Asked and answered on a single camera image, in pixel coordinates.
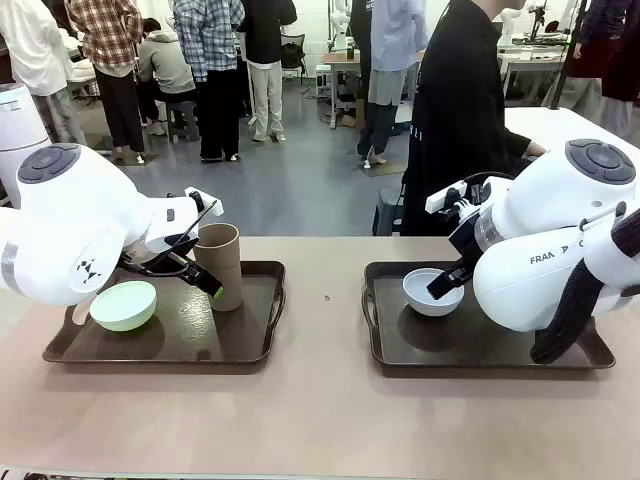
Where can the bystander in red plaid shirt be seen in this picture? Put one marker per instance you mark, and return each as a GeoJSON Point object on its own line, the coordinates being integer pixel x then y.
{"type": "Point", "coordinates": [105, 35]}

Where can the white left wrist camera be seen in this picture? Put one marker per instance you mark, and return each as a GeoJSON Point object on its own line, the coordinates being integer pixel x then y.
{"type": "Point", "coordinates": [192, 196]}

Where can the wooden workbench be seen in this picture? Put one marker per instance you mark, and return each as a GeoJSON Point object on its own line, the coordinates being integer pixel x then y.
{"type": "Point", "coordinates": [342, 58]}

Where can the bystander in dark maroon clothes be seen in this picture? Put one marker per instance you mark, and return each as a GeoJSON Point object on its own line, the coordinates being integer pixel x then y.
{"type": "Point", "coordinates": [615, 50]}

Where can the bystander in black top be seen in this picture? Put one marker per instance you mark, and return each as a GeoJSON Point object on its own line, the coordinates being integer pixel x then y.
{"type": "Point", "coordinates": [265, 35]}

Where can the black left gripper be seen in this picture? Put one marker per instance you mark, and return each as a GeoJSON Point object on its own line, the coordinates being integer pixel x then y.
{"type": "Point", "coordinates": [165, 260]}

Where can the bystander in blue plaid shirt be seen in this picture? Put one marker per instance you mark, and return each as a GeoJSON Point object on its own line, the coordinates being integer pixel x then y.
{"type": "Point", "coordinates": [210, 40]}

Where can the bystander in light blue shirt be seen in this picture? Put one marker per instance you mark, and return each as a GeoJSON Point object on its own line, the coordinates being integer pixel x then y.
{"type": "Point", "coordinates": [400, 35]}

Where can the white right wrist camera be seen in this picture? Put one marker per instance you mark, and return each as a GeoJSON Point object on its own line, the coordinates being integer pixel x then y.
{"type": "Point", "coordinates": [442, 199]}

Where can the dark plastic step stool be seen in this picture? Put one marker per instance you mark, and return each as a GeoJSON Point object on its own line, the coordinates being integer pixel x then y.
{"type": "Point", "coordinates": [387, 210]}

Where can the black office chair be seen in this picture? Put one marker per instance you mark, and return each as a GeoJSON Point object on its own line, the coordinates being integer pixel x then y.
{"type": "Point", "coordinates": [292, 55]}

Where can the seated bystander in grey hoodie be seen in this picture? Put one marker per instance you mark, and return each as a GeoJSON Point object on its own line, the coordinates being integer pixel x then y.
{"type": "Point", "coordinates": [165, 60]}

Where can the person in black shirt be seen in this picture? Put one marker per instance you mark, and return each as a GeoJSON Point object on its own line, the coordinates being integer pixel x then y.
{"type": "Point", "coordinates": [450, 125]}

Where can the light green bowl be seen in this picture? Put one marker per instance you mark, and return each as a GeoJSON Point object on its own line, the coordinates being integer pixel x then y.
{"type": "Point", "coordinates": [122, 307]}

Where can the bystander in white jacket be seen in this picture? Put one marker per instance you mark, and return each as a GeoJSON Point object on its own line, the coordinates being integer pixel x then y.
{"type": "Point", "coordinates": [30, 45]}

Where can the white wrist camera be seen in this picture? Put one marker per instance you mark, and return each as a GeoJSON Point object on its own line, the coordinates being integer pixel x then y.
{"type": "Point", "coordinates": [192, 196]}
{"type": "Point", "coordinates": [442, 199]}

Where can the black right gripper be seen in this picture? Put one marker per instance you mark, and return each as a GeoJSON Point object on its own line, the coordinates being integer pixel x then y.
{"type": "Point", "coordinates": [465, 247]}

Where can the dark brown plastic tray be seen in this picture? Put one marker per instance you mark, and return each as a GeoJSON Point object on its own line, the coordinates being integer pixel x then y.
{"type": "Point", "coordinates": [190, 330]}
{"type": "Point", "coordinates": [450, 350]}

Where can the grey stool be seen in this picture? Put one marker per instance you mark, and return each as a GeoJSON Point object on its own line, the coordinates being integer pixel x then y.
{"type": "Point", "coordinates": [182, 107]}

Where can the person's right hand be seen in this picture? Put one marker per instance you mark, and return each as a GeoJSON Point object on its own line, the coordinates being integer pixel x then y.
{"type": "Point", "coordinates": [537, 149]}

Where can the black tripod pole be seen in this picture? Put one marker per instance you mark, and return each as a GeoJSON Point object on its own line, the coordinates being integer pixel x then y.
{"type": "Point", "coordinates": [565, 65]}

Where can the brown paper cup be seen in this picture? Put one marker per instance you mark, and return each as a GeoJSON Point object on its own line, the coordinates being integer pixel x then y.
{"type": "Point", "coordinates": [225, 260]}

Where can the white bowl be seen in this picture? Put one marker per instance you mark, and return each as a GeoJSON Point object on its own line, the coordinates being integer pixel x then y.
{"type": "Point", "coordinates": [415, 292]}

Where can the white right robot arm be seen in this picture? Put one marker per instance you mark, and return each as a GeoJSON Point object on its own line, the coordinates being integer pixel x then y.
{"type": "Point", "coordinates": [550, 210]}

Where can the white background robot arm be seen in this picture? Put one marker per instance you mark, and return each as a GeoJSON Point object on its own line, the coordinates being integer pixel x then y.
{"type": "Point", "coordinates": [511, 20]}

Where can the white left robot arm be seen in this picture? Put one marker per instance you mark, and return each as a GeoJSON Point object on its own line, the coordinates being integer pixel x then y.
{"type": "Point", "coordinates": [75, 200]}

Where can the white air purifier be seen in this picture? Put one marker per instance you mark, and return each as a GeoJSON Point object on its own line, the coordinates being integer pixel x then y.
{"type": "Point", "coordinates": [20, 125]}

